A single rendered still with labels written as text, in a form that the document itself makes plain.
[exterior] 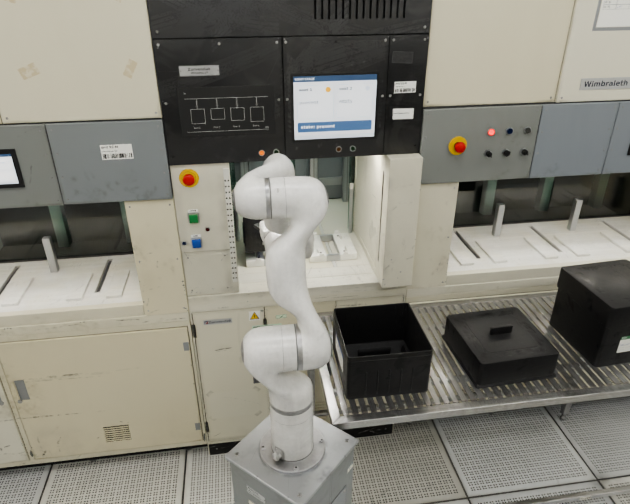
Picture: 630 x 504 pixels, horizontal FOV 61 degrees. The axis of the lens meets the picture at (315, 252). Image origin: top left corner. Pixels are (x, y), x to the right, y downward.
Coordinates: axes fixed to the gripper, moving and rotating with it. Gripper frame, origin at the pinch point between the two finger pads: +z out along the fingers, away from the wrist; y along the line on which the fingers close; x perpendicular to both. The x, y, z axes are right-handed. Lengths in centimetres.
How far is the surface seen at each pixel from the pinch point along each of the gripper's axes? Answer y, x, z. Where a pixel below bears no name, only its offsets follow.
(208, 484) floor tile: -34, -119, -14
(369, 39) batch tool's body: 34, 60, 2
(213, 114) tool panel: -17.7, 37.9, 2.1
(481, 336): 68, -33, -38
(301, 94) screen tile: 11.6, 43.4, 2.0
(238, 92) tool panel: -9.0, 44.7, 2.0
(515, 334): 81, -33, -38
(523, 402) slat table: 74, -43, -60
